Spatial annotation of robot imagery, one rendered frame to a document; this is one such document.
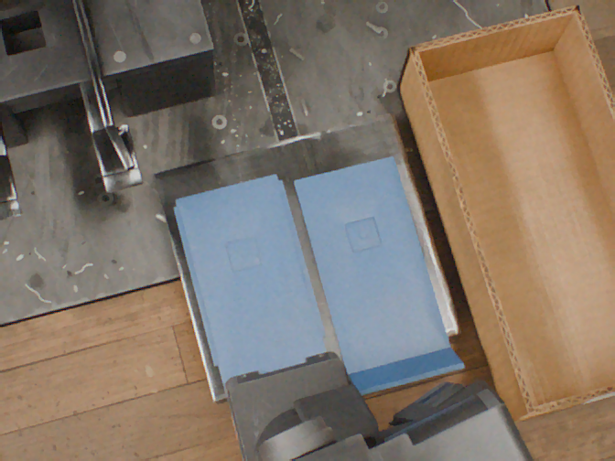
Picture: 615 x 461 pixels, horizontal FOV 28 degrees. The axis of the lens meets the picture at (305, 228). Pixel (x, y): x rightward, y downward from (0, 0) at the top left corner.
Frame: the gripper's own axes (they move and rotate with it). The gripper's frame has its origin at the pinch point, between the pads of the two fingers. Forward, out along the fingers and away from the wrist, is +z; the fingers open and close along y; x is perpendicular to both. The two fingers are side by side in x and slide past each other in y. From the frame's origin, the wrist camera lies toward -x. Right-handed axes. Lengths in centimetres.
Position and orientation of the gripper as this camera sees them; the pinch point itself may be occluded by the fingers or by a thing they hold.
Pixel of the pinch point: (278, 394)
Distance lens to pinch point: 79.3
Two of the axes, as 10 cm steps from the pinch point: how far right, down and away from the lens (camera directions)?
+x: -9.6, 2.5, -1.2
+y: -2.1, -9.4, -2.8
